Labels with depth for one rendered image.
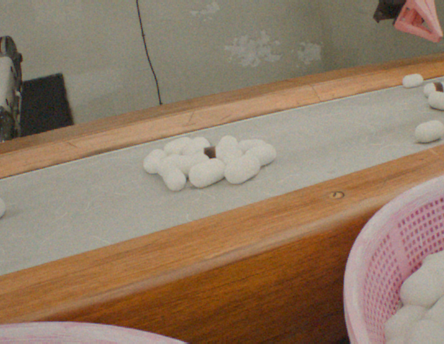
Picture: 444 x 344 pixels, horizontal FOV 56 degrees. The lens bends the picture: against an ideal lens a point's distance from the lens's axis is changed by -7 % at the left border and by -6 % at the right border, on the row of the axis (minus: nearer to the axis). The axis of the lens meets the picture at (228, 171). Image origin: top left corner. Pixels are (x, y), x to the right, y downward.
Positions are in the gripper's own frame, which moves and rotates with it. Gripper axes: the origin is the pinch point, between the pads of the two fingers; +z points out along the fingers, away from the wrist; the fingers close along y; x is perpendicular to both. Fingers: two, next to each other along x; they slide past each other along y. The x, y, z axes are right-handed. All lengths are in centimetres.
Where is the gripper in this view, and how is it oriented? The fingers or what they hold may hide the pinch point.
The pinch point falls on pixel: (436, 35)
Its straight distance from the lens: 74.1
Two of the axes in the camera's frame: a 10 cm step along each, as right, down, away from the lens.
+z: 3.8, 7.9, -4.8
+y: 9.1, -2.6, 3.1
